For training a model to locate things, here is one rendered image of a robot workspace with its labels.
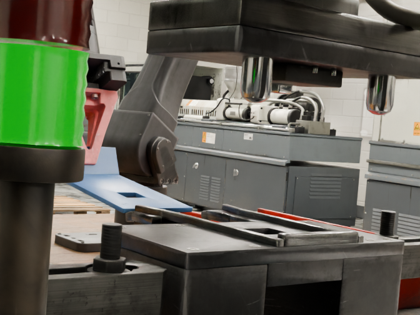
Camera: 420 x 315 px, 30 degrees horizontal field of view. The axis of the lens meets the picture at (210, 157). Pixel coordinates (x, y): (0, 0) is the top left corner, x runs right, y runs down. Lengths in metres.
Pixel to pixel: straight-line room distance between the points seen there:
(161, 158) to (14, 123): 0.66
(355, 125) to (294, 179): 2.27
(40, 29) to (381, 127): 6.38
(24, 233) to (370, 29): 0.33
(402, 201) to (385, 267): 5.83
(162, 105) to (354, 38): 0.45
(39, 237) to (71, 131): 0.04
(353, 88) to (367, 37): 9.13
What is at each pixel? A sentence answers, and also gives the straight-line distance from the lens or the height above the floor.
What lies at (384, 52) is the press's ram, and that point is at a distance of 0.56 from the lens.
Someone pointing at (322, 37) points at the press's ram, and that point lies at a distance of 0.52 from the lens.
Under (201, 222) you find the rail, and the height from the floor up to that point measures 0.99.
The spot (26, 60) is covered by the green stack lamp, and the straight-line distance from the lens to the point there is 0.27.
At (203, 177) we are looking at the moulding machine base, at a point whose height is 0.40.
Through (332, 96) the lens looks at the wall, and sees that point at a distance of 9.94.
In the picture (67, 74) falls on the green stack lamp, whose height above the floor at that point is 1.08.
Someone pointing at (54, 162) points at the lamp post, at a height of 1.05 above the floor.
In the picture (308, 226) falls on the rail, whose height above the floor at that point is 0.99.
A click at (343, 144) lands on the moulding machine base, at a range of 7.90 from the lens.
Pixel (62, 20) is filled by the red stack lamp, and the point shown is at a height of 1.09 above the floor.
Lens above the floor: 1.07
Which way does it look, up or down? 3 degrees down
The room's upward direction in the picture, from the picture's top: 5 degrees clockwise
